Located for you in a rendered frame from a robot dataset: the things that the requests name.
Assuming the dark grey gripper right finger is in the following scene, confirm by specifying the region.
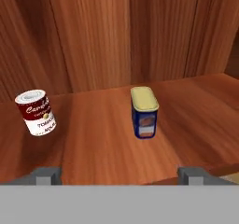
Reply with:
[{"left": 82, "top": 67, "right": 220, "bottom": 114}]
[{"left": 176, "top": 167, "right": 236, "bottom": 186}]

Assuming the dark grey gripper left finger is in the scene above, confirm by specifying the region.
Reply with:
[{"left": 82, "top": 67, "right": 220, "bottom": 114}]
[{"left": 4, "top": 167, "right": 63, "bottom": 186}]

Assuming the brown wooden cabinet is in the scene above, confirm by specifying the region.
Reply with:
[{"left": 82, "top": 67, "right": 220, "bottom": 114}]
[{"left": 0, "top": 0, "right": 239, "bottom": 186}]

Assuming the red and white soup can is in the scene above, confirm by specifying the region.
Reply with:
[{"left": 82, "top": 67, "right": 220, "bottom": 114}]
[{"left": 14, "top": 89, "right": 58, "bottom": 137}]

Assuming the blue tin with yellow lid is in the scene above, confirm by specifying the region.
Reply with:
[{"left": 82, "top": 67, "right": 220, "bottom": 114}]
[{"left": 130, "top": 86, "right": 161, "bottom": 140}]

